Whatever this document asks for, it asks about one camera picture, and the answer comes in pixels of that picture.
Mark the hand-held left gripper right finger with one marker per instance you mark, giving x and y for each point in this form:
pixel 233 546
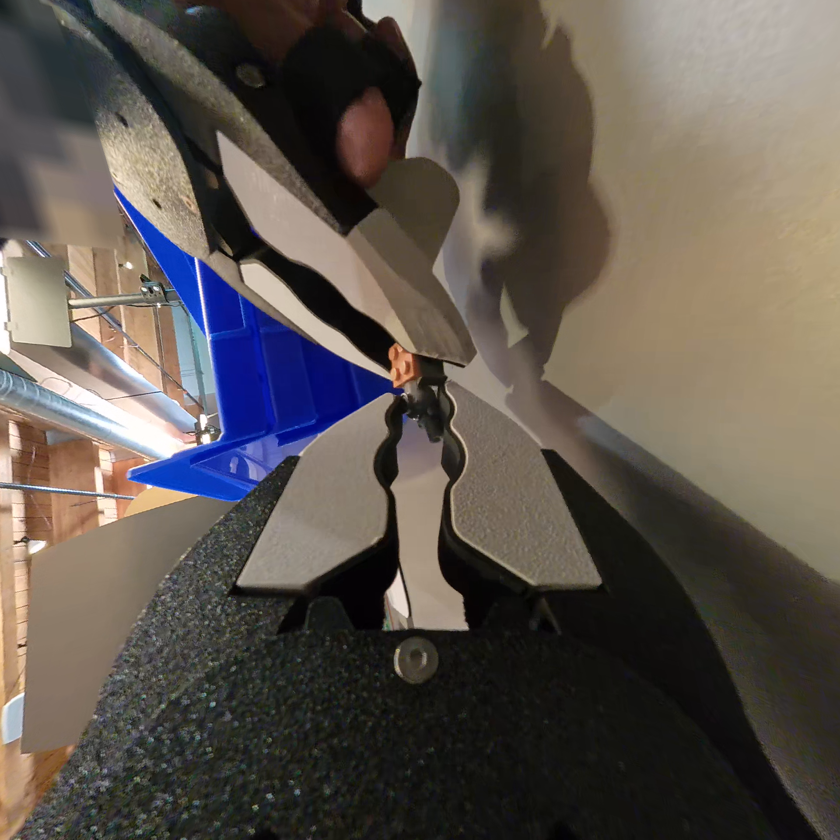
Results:
pixel 518 512

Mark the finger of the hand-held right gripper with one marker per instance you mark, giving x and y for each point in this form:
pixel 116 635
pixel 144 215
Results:
pixel 282 295
pixel 315 236

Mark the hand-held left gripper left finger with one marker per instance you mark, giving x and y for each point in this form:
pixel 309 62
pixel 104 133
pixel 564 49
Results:
pixel 321 518

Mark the blue plastic bin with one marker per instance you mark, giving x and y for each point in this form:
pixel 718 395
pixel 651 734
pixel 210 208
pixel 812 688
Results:
pixel 262 380

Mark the small grey brick model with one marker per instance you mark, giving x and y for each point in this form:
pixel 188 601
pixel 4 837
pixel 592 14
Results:
pixel 401 367

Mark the person's right hand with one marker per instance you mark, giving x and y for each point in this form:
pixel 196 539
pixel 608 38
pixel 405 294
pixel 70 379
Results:
pixel 367 138

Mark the dark grey divider panel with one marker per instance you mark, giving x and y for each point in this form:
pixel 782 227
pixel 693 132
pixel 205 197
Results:
pixel 98 590

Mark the white ceiling access point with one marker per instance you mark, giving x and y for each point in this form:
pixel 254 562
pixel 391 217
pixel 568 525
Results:
pixel 39 302

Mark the silver flexible duct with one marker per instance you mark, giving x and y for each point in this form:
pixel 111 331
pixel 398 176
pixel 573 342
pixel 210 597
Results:
pixel 65 407

